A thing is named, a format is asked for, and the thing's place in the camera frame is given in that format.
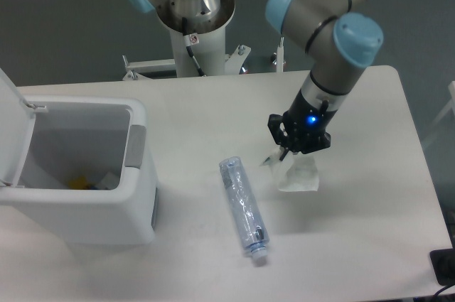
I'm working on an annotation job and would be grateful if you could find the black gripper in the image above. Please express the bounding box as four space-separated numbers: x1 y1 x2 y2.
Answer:
267 87 343 161

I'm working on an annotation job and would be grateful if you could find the clear crushed plastic bottle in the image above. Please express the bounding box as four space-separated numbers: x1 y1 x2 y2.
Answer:
219 156 269 266

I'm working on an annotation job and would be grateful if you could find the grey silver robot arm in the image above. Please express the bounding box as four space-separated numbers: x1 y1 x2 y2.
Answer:
129 0 383 158

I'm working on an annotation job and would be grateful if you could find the yellow trash in bin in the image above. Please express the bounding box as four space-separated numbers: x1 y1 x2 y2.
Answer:
68 176 97 190

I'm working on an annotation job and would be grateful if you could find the white open trash can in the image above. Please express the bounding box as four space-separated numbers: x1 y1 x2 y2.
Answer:
1 75 157 245

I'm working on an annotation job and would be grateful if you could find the black device at table edge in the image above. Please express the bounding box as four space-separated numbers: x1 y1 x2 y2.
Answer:
429 248 454 286

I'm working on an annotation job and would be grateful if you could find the white bracket with bolts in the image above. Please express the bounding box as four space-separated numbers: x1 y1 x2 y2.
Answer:
122 36 288 81

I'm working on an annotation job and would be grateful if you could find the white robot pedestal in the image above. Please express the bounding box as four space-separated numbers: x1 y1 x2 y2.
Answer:
156 0 235 57

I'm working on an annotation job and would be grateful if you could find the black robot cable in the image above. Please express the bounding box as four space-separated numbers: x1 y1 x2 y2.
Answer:
181 16 207 77

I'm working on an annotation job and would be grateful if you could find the white frame at right edge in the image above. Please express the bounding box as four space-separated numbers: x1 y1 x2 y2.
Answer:
421 81 454 150

